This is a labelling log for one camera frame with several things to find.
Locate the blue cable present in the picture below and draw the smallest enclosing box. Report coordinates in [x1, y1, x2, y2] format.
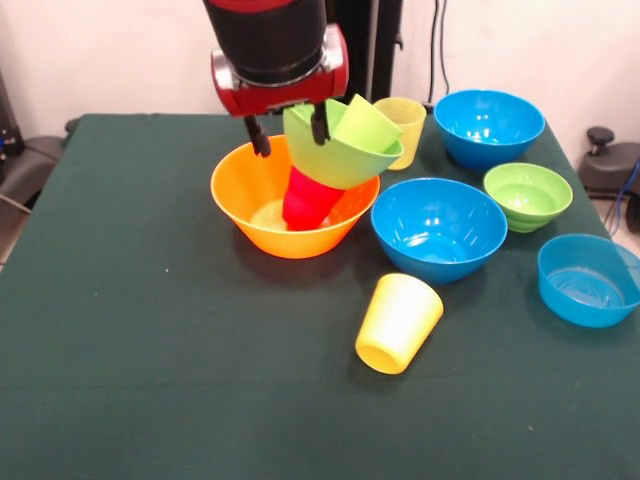
[604, 159, 640, 236]

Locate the black chair base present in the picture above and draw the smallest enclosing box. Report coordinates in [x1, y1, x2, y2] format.
[0, 133, 66, 211]

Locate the pale translucent yellow cup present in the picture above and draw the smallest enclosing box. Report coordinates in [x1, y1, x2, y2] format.
[373, 97, 428, 171]

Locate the large blue bowl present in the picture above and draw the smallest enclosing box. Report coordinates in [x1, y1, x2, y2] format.
[370, 177, 510, 286]
[432, 88, 547, 174]

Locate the black hanging cable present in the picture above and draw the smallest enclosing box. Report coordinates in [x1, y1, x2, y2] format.
[426, 0, 451, 109]

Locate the dark green table cloth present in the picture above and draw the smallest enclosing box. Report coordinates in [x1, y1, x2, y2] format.
[0, 113, 640, 480]

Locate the red cup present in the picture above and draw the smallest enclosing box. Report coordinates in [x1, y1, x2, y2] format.
[281, 166, 347, 232]

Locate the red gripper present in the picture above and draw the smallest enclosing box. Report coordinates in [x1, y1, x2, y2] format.
[210, 24, 350, 159]

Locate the black knobbed equipment base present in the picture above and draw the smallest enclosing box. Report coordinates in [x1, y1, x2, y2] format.
[579, 126, 640, 201]

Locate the black equipment case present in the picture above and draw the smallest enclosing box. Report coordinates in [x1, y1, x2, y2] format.
[0, 69, 24, 161]

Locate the green cup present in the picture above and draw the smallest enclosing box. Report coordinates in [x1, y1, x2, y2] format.
[333, 93, 405, 155]

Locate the small blue bowl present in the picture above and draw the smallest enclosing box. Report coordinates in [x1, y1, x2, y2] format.
[537, 233, 640, 329]

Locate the large green bowl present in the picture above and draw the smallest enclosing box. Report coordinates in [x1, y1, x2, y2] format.
[282, 98, 405, 191]

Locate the large orange bowl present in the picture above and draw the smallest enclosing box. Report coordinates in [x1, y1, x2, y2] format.
[210, 134, 382, 260]

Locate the small green bowl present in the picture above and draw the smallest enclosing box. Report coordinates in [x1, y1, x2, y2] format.
[482, 162, 574, 234]

